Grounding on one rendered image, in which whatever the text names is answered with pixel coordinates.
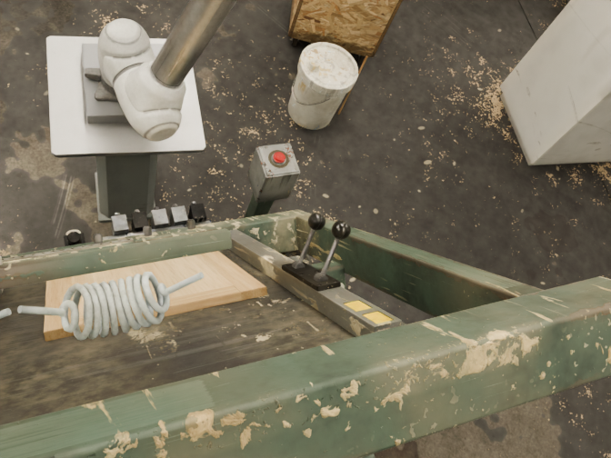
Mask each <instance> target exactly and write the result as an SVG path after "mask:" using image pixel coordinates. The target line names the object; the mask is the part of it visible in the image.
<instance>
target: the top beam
mask: <svg viewBox="0 0 611 458"><path fill-rule="evenodd" d="M610 375H611V279H608V278H605V277H601V276H598V277H595V278H591V279H587V280H584V281H580V282H576V283H572V284H566V285H562V286H558V287H555V288H551V289H547V290H544V291H540V292H536V293H532V294H526V295H522V296H518V297H515V298H511V299H507V300H504V301H500V302H496V303H491V304H485V305H481V306H478V307H474V308H470V309H466V310H463V311H459V312H455V313H451V314H445V315H441V316H437V317H434V318H430V319H426V320H423V321H419V322H415V323H411V324H405V325H401V326H397V327H394V328H390V329H386V330H383V331H379V332H375V333H371V334H365V335H361V336H357V337H354V338H350V339H346V340H343V341H339V342H335V343H329V344H325V345H321V346H317V347H314V348H310V349H306V350H303V351H299V352H295V353H288V354H284V355H280V356H277V357H273V358H269V359H265V360H262V361H258V362H254V363H248V364H244V365H240V366H237V367H233V368H229V369H225V370H222V371H218V372H214V373H208V374H204V375H200V376H197V377H193V378H189V379H185V380H182V381H178V382H174V383H168V384H164V385H160V386H157V387H153V388H149V389H145V390H142V391H138V392H134V393H128V394H124V395H120V396H117V397H113V398H109V399H105V400H102V401H98V402H94V403H88V404H83V405H79V406H76V407H72V408H68V409H64V410H61V411H57V412H53V413H47V414H43V415H39V416H36V417H32V418H28V419H24V420H21V421H17V422H13V423H7V424H3V425H0V458H362V457H365V456H368V455H370V454H373V453H378V452H381V451H384V450H386V449H389V448H392V447H395V446H398V445H400V444H403V443H408V442H411V441H414V440H416V439H420V438H423V437H426V436H428V435H431V434H434V433H439V432H442V431H444V430H447V429H450V428H453V427H456V426H458V425H461V424H464V423H469V422H472V421H474V420H477V419H480V418H483V417H486V416H488V415H491V414H494V413H499V412H503V411H505V410H508V409H511V408H514V407H517V406H519V405H522V404H525V403H530V402H533V401H535V400H538V399H541V398H544V397H547V396H549V395H552V394H555V393H560V392H563V391H565V390H568V389H571V388H574V387H577V386H579V385H583V384H586V383H591V382H593V381H596V380H599V379H602V378H605V377H607V376H610Z"/></svg>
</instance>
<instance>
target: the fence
mask: <svg viewBox="0 0 611 458"><path fill-rule="evenodd" d="M230 232H231V239H232V248H231V249H229V250H231V251H232V252H234V253H235V254H237V255H238V256H240V257H241V258H243V259H244V260H246V261H247V262H249V263H250V264H251V265H252V266H254V267H255V268H257V269H258V270H260V271H261V272H262V273H264V274H266V275H267V276H269V277H270V278H272V279H273V280H275V281H276V282H277V283H279V284H281V285H282V286H284V288H286V289H287V290H288V291H290V292H291V293H293V294H295V295H296V296H298V297H299V298H301V299H302V300H303V301H305V302H306V303H308V304H310V305H311V306H313V307H314V308H315V309H316V310H317V311H319V312H320V313H322V314H324V315H325V316H327V317H328V318H329V319H331V320H332V321H334V322H335V323H337V324H339V325H340V326H342V327H343V328H344V329H346V330H347V331H348V332H349V333H351V334H353V335H354V336H355V337H357V336H361V335H365V334H371V333H375V332H379V331H383V330H386V329H390V328H394V327H397V326H401V325H402V320H400V319H399V318H397V317H395V316H393V315H392V314H390V313H388V312H386V311H384V310H382V309H381V308H379V307H377V306H375V305H373V304H371V303H369V302H368V301H366V300H364V299H363V298H361V297H359V296H357V295H355V294H353V293H351V292H349V291H347V290H346V289H345V288H343V287H341V286H340V287H337V288H332V289H327V290H324V291H319V292H318V291H317V290H315V289H313V288H312V287H310V286H308V285H307V284H305V283H303V282H301V281H300V280H298V279H297V278H295V277H294V276H293V275H291V274H289V273H287V272H286V271H284V270H282V265H283V264H291V263H293V262H294V261H293V260H292V259H290V258H288V257H286V256H284V255H282V254H280V253H279V252H277V251H275V250H274V249H272V248H270V247H268V246H266V245H264V244H262V243H260V242H258V241H257V240H256V239H254V238H252V237H250V236H248V235H246V234H244V233H242V232H240V231H238V230H237V229H235V230H230ZM355 301H360V302H362V303H363V304H366V305H368V306H369V307H371V308H369V309H365V310H361V311H357V312H356V311H355V310H353V309H351V308H350V307H348V306H347V305H345V304H347V303H351V302H355ZM374 312H379V313H381V314H383V315H385V316H387V317H389V318H391V319H392V320H390V321H386V322H382V323H379V324H376V323H374V322H373V321H371V320H369V319H368V318H366V317H364V316H363V314H370V313H374Z"/></svg>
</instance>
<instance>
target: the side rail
mask: <svg viewBox="0 0 611 458"><path fill-rule="evenodd" d="M310 215H311V214H306V215H300V216H297V217H296V218H295V221H296V230H297V241H298V250H299V251H301V252H302V251H303V248H304V246H305V243H306V240H307V237H308V236H309V233H310V231H311V228H310V227H309V225H308V218H309V216H310ZM334 223H335V221H332V220H329V219H326V224H325V226H324V227H323V228H322V229H321V230H315V234H314V236H313V238H312V241H311V243H310V245H309V247H308V250H307V252H306V254H308V255H310V256H312V257H314V258H316V259H318V260H320V261H322V262H325V261H326V258H327V256H328V254H329V252H330V249H331V247H332V244H333V242H334V240H335V238H334V236H333V235H332V231H331V229H332V226H333V224H334ZM350 228H351V233H350V235H349V236H348V237H347V238H346V239H344V240H340V241H339V243H338V245H337V248H336V251H335V253H334V256H333V258H332V260H333V261H336V262H338V263H340V264H342V265H343V266H344V268H345V273H346V274H349V275H351V276H353V277H355V278H356V279H358V280H360V281H362V282H364V283H366V284H369V285H371V286H373V287H375V288H376V289H378V290H380V291H382V292H384V293H386V294H389V295H391V296H393V297H395V298H396V299H398V300H400V301H402V302H404V303H406V304H409V305H411V306H414V307H415V308H417V309H419V310H421V311H423V312H425V313H427V314H430V315H432V316H434V317H437V316H441V315H445V314H451V313H455V312H459V311H463V310H466V309H470V308H474V307H478V306H481V305H485V304H491V303H496V302H500V301H504V300H507V299H511V298H515V297H518V296H522V295H526V294H532V293H536V292H540V291H544V290H542V289H539V288H536V287H534V286H531V285H528V284H523V283H520V282H518V281H515V280H512V279H509V278H506V277H503V276H500V275H497V274H492V273H489V272H487V271H484V270H481V269H478V268H475V267H473V266H470V265H467V264H462V263H459V262H457V261H454V260H451V259H448V258H445V257H443V256H440V255H437V254H431V253H429V252H426V251H423V250H420V249H417V248H415V247H412V246H409V245H406V244H401V243H399V242H396V241H393V240H390V239H387V238H384V237H382V236H379V235H376V234H371V233H368V232H365V231H362V230H359V229H356V228H354V227H351V226H350Z"/></svg>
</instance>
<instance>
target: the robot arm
mask: <svg viewBox="0 0 611 458"><path fill-rule="evenodd" d="M236 1H237V0H190V1H189V3H188V5H187V6H186V8H185V10H184V12H183V13H182V14H181V16H180V18H179V19H178V21H177V23H176V24H175V27H174V28H173V30H172V32H171V33H170V35H169V36H168V37H167V39H166V41H165V43H164V45H163V46H162V48H161V50H160V51H159V53H158V55H157V56H156V58H155V56H154V53H153V50H152V47H151V45H150V39H149V36H148V35H147V33H146V31H145V30H144V28H143V27H142V26H141V25H140V24H138V23H137V22H135V21H133V20H130V19H125V18H120V19H116V20H114V21H112V22H111V23H108V24H107V25H106V26H105V27H104V29H103V30H102V32H101V34H100V36H99V39H98V60H99V65H100V68H86V69H85V77H87V78H90V79H94V80H96V81H98V87H97V89H96V91H95V100H96V101H112V102H118V103H119V104H120V105H121V108H122V110H123V112H124V114H125V117H126V118H127V120H128V122H129V124H130V125H131V126H132V127H133V128H134V129H135V130H136V131H137V132H138V133H139V134H140V135H141V136H143V137H144V138H146V139H148V140H150V141H154V142H158V141H163V140H165V139H168V138H170V137H171V136H173V135H174V134H175V133H176V131H177V130H178V128H179V126H180V123H181V119H182V115H181V112H180V111H181V109H182V105H183V101H184V97H185V91H186V87H185V78H186V76H187V75H188V73H189V72H190V70H191V69H192V67H193V66H194V64H195V62H196V61H197V59H198V58H199V56H200V55H201V54H202V53H203V51H204V50H205V48H206V46H207V45H208V43H209V42H210V40H211V39H212V37H213V36H214V34H215V32H216V31H217V29H218V28H219V26H220V25H221V24H222V23H223V21H224V20H225V18H226V16H227V15H228V13H229V12H230V10H231V9H232V7H233V6H234V4H235V2H236Z"/></svg>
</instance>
